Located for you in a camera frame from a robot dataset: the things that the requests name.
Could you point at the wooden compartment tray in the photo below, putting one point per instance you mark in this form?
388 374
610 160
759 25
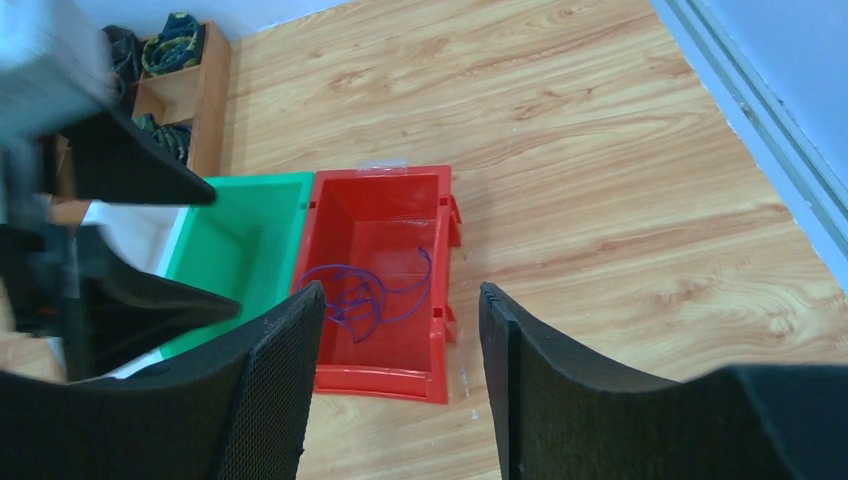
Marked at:
196 96

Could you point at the red plastic bin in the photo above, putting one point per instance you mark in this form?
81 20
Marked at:
379 242

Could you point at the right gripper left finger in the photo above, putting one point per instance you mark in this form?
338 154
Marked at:
235 407

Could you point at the rolled teal sock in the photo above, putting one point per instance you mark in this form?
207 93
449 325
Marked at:
178 46

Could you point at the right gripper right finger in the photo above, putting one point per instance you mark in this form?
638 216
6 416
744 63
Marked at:
564 411

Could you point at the rolled dark sock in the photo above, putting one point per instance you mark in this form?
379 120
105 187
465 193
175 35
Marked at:
126 51
175 138

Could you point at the green plastic bin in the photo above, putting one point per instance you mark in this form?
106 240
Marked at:
243 247

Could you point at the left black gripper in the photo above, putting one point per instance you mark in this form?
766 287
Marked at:
107 311

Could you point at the white plastic bin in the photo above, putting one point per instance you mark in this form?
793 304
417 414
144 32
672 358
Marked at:
144 236

